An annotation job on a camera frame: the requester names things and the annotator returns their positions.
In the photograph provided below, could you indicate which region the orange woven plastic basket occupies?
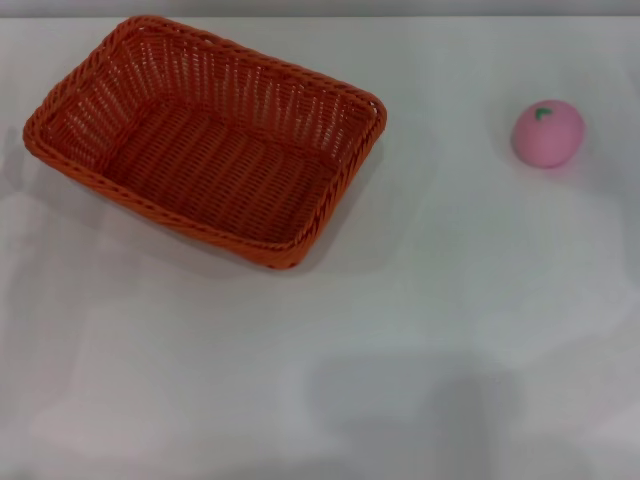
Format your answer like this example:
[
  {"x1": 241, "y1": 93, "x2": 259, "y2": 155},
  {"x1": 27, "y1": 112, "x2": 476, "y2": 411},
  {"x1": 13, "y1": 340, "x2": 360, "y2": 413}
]
[{"x1": 21, "y1": 14, "x2": 389, "y2": 272}]

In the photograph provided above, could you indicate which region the pink toy fruit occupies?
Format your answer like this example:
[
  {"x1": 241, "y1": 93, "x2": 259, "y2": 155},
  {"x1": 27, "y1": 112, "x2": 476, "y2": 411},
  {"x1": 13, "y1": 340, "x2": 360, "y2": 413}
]
[{"x1": 509, "y1": 99, "x2": 586, "y2": 170}]

